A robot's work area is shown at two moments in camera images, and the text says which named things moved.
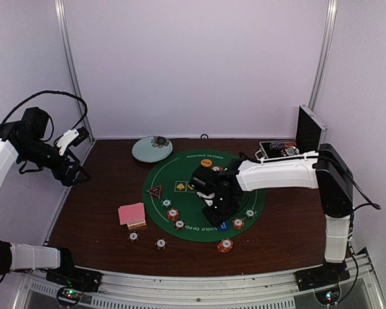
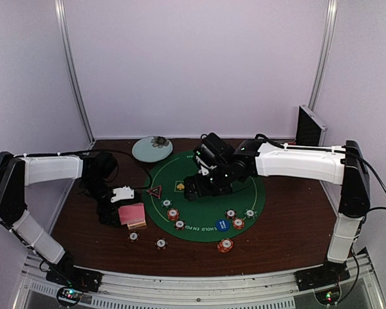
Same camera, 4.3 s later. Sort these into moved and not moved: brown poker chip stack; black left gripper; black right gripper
Moved: black left gripper; black right gripper
Not moved: brown poker chip stack
